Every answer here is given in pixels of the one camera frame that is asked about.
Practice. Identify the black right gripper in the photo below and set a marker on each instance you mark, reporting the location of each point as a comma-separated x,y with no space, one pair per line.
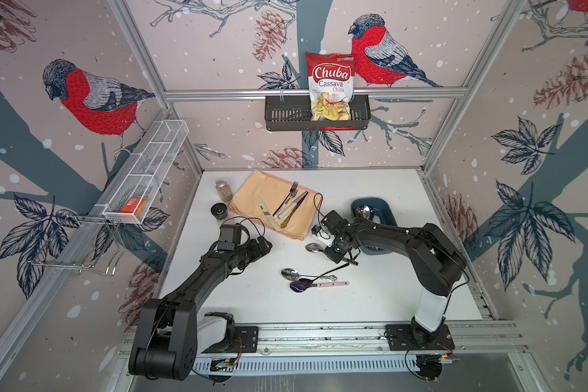
335,258

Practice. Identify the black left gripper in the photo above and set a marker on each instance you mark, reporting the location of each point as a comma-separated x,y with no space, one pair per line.
256,252

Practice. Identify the silver spoon green handle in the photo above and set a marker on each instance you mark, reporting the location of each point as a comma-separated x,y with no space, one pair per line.
366,212

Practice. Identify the teal plastic storage box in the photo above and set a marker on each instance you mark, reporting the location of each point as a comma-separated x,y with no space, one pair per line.
382,214

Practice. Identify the purple metallic spoon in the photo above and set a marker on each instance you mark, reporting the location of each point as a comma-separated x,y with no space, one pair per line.
331,271

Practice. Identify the purple spoon pink handle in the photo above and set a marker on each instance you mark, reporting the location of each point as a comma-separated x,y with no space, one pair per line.
302,285

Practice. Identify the silver spoon black handle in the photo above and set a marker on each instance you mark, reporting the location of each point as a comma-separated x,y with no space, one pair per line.
317,248

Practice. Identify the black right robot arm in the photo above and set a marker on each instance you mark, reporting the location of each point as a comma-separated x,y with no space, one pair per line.
437,262

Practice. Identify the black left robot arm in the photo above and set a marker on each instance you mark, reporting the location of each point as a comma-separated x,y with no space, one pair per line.
166,342

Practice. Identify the small red box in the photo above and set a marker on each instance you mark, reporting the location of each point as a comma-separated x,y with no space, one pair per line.
133,206

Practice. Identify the black round lid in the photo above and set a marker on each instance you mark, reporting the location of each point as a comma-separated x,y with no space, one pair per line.
219,211

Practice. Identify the brown spice jar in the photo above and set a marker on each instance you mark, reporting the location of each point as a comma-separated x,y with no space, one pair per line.
224,191

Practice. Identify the peach cloth napkin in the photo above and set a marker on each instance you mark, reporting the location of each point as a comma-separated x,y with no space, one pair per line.
273,191

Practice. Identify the silver fork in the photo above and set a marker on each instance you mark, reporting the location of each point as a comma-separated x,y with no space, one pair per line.
290,195

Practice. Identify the red Chuba chips bag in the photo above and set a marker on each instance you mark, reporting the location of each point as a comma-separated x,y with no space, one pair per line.
331,86

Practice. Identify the gold cream handled knife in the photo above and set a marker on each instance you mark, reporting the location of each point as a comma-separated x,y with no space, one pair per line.
275,225

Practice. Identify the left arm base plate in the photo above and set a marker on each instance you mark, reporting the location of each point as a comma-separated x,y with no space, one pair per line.
244,340

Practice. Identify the clear wire wall shelf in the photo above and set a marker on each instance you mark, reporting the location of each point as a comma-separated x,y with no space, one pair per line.
149,171

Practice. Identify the wire hook rack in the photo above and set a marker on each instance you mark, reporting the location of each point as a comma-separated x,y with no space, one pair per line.
82,244

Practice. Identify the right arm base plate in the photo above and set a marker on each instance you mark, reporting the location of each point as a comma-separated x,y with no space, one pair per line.
412,337

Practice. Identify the black wall basket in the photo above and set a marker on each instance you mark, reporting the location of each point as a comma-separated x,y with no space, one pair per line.
293,113

